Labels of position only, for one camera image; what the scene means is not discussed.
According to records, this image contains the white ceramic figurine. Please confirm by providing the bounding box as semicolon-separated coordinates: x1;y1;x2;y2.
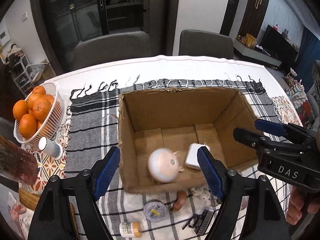
190;186;211;201

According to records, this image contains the white bottle yellow cap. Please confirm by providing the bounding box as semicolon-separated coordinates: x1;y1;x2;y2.
119;221;142;238

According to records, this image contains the brown wooden piece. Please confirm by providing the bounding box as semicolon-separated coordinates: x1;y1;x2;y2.
171;191;187;212

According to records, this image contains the round pink toy clock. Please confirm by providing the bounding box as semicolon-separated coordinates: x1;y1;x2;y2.
148;148;184;183

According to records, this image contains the round tin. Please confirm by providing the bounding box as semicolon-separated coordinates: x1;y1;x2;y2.
143;200;168;222

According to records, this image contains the silver metal egg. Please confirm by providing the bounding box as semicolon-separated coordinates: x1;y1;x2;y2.
240;196;249;211

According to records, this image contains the right hand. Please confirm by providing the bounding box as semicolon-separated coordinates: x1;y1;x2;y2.
286;186;319;225

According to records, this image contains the patterned table mat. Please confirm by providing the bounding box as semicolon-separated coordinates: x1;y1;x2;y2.
271;96;302;126

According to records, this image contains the wicker tissue box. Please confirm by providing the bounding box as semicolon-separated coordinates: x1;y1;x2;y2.
18;188;80;239

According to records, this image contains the floral fabric tissue cover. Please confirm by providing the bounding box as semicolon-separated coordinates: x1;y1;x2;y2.
7;192;34;239

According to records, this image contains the glass vase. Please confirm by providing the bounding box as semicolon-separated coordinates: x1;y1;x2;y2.
0;136;39;185

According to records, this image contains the black binder clip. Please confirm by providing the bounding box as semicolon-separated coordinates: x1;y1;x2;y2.
182;209;216;236

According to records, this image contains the small white cylinder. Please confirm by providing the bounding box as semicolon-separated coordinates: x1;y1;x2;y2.
38;137;63;160

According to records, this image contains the white tv console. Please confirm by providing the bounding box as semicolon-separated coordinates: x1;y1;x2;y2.
234;40;281;67

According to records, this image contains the brown cardboard box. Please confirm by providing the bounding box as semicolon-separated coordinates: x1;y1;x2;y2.
118;87;258;194

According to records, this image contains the black television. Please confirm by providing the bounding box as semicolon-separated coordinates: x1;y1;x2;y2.
260;25;298;64

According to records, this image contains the white fruit basket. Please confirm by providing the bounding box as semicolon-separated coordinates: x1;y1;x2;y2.
13;82;65;148

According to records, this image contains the orange fruit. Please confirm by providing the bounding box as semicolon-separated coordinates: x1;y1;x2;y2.
12;100;28;121
33;86;47;95
19;114;37;139
33;98;52;121

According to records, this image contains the black white plaid cloth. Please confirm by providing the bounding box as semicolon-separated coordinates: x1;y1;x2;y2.
65;79;279;239

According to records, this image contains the grey dining chair right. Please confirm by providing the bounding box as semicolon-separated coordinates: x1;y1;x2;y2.
178;29;234;60

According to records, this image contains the grey dining chair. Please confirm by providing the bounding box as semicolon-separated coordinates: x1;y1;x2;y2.
178;29;234;60
72;31;152;71

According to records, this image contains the white shelf rack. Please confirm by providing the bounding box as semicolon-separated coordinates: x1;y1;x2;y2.
9;55;48;97

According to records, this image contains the grey dining chair left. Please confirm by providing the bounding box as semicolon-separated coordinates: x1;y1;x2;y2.
72;31;152;71

